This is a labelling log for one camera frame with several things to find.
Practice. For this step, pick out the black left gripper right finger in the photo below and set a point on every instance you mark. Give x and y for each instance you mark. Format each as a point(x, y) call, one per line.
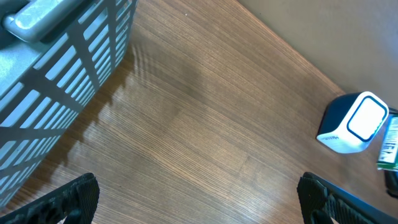
point(323, 202)

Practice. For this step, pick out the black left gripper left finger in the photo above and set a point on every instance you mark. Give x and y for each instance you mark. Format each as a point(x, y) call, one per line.
point(73, 203)

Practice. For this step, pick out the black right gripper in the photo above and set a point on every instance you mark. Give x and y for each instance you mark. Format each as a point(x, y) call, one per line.
point(391, 182)

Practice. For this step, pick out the green carton with barcode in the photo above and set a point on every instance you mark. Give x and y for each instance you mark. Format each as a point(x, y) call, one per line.
point(387, 159)

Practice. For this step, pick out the white barcode scanner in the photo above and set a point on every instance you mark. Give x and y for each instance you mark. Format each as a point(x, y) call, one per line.
point(351, 121)

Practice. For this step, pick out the grey plastic lattice basket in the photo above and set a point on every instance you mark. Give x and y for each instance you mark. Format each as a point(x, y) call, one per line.
point(55, 56)

